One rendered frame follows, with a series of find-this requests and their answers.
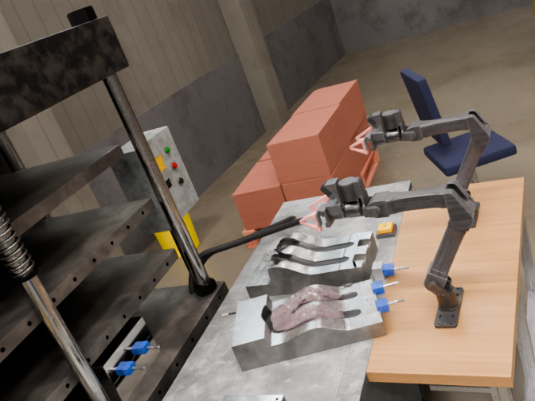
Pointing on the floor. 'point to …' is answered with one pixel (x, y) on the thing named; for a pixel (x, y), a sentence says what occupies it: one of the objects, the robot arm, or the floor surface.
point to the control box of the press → (130, 179)
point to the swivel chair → (425, 108)
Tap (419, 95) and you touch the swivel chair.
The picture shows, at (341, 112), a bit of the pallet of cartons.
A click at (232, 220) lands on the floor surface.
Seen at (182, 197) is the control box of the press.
